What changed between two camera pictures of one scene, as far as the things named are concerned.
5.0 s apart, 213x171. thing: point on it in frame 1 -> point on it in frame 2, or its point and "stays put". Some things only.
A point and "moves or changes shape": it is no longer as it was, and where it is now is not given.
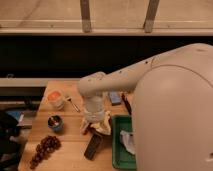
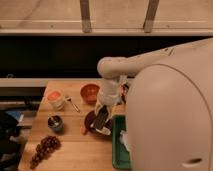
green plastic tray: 122,158 stays put
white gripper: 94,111 -> 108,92
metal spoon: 70,100 stays put
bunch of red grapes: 44,149 stays put
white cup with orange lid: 56,99 stays put
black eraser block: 94,142 moves or changes shape
